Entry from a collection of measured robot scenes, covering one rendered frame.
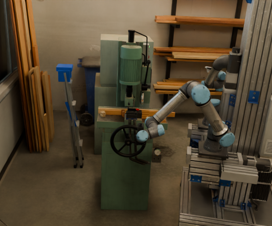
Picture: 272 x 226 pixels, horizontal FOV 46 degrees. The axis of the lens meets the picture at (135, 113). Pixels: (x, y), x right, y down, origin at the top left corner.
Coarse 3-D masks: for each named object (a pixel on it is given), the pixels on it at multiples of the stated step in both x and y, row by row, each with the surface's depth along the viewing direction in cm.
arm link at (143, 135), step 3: (138, 132) 215; (141, 132) 214; (144, 132) 214; (147, 132) 217; (138, 135) 214; (141, 135) 214; (144, 135) 214; (147, 135) 214; (138, 138) 214; (141, 138) 214; (144, 138) 214; (147, 138) 216; (141, 141) 216; (144, 141) 216
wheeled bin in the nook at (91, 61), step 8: (88, 56) 477; (96, 56) 477; (80, 64) 446; (88, 64) 440; (96, 64) 441; (88, 72) 446; (96, 72) 447; (88, 80) 451; (88, 88) 456; (88, 96) 462; (88, 104) 467; (88, 112) 472; (80, 120) 471; (88, 120) 474
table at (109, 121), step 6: (102, 120) 271; (108, 120) 272; (114, 120) 272; (120, 120) 273; (144, 120) 276; (102, 126) 271; (108, 126) 271; (114, 126) 271; (144, 126) 272; (126, 132) 263; (132, 132) 263
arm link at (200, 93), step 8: (192, 88) 212; (200, 88) 209; (192, 96) 212; (200, 96) 210; (208, 96) 211; (200, 104) 214; (208, 104) 216; (208, 112) 219; (216, 112) 222; (208, 120) 224; (216, 120) 222; (216, 128) 225; (224, 128) 226; (216, 136) 229; (224, 136) 225; (232, 136) 227; (224, 144) 228
